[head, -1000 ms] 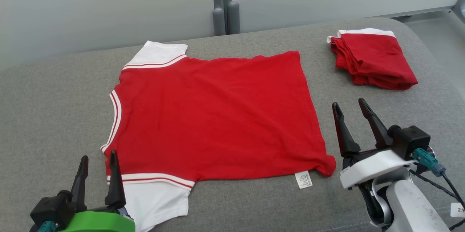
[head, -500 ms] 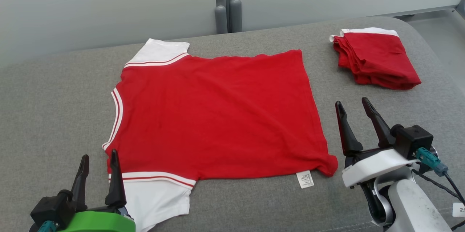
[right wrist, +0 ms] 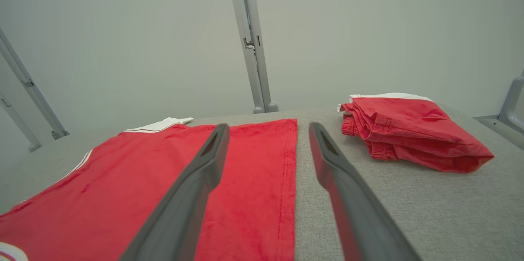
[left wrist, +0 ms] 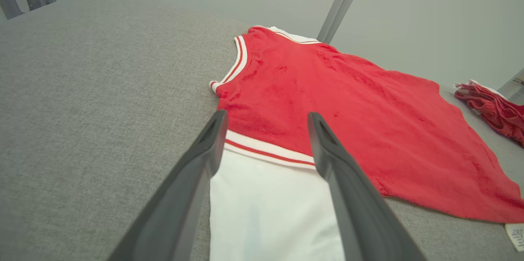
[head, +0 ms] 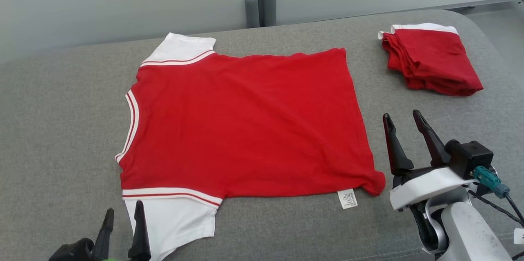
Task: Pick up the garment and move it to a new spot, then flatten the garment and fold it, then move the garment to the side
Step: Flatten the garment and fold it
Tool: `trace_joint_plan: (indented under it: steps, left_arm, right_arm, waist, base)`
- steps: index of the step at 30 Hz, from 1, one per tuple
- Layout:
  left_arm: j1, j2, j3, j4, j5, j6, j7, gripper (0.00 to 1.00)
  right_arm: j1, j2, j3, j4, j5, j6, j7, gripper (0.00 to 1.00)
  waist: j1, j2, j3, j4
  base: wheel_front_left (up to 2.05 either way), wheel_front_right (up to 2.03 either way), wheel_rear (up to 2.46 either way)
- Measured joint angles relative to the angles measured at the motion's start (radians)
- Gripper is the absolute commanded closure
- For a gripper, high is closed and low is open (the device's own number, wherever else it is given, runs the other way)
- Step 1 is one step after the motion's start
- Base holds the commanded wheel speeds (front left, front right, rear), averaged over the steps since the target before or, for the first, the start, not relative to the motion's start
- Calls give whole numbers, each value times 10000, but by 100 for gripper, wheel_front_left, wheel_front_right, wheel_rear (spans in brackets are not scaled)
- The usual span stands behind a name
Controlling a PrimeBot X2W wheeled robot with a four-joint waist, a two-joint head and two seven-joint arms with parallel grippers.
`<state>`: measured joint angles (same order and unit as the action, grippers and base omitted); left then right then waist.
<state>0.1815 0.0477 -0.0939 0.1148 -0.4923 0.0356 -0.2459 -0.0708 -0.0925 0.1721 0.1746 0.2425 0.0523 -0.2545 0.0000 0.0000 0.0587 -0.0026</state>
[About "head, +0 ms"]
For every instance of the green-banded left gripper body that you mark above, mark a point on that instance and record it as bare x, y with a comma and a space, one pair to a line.
111, 259

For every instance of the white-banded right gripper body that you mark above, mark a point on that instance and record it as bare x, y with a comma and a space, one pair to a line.
425, 185

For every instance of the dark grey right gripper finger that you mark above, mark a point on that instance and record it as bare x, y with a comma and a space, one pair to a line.
398, 158
436, 150

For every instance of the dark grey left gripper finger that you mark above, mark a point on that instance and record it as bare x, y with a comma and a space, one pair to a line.
104, 236
140, 240

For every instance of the red Bulls 23 shorts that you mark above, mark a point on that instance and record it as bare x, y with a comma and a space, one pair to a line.
434, 60

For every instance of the red jersey with white sleeves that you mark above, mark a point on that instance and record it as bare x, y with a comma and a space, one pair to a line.
245, 122

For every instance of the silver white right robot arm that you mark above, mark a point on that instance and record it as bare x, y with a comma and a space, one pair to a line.
470, 236

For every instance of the white label tag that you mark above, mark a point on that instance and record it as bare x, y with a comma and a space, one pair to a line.
519, 236

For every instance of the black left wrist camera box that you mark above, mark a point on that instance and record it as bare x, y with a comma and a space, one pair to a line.
73, 250

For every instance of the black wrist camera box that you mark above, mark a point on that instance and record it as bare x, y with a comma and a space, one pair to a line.
470, 156
73, 250

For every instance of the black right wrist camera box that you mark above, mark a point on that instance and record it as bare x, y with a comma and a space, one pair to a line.
470, 156

